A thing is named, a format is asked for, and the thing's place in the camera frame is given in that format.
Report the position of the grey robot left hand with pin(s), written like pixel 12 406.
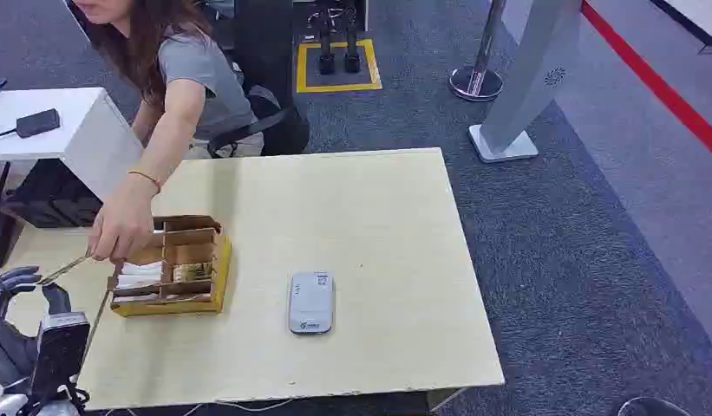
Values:
pixel 11 350

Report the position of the person's left hand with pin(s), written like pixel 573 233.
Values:
pixel 123 227

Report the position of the wooden card box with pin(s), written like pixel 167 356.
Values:
pixel 217 287

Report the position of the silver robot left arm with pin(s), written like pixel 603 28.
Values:
pixel 8 405

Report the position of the white card stack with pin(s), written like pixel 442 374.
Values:
pixel 138 275

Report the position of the black computer case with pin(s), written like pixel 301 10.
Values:
pixel 51 198

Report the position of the gold printed card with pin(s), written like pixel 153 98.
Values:
pixel 193 272

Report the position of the flat card in box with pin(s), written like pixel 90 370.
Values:
pixel 186 297

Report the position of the white side desk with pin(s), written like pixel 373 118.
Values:
pixel 74 132

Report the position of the black power adapter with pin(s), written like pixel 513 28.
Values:
pixel 38 123

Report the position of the person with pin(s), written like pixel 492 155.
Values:
pixel 200 69

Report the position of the grey card reader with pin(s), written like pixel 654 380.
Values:
pixel 311 303

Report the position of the black office chair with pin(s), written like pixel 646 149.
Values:
pixel 269 69

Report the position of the yellow floor tape square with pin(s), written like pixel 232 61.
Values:
pixel 301 74

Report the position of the black robot legs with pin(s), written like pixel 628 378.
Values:
pixel 335 34

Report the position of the silver kiosk stand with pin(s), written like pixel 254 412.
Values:
pixel 528 74

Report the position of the black round base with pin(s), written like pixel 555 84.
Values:
pixel 651 409

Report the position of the white platform black edge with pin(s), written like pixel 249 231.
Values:
pixel 700 14

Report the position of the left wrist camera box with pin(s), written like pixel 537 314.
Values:
pixel 59 350

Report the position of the chrome stanchion post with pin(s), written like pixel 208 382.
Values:
pixel 476 80

